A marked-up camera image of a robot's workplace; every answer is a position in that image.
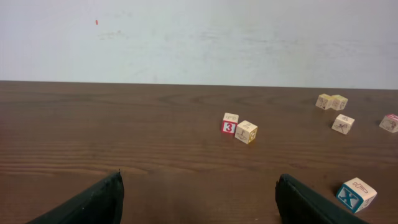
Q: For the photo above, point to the yellow block right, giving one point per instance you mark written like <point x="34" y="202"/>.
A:
<point x="339" y="102"/>

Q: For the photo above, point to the red number 3 block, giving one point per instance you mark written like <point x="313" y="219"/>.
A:
<point x="229" y="124"/>

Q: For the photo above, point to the pale yellow block left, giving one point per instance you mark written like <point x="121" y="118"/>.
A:
<point x="324" y="101"/>

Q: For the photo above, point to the red letter V block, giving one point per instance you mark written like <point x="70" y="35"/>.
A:
<point x="389" y="123"/>

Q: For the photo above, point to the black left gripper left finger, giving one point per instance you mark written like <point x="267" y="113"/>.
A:
<point x="100" y="203"/>

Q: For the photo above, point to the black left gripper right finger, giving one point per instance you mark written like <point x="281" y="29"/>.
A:
<point x="298" y="203"/>

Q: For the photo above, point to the yellow letter wooden block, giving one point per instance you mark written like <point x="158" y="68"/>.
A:
<point x="246" y="131"/>

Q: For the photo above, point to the blue letter X block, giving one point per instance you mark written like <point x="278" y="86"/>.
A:
<point x="355" y="194"/>

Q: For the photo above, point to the plain drawing wooden block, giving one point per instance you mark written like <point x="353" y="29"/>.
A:
<point x="343" y="124"/>

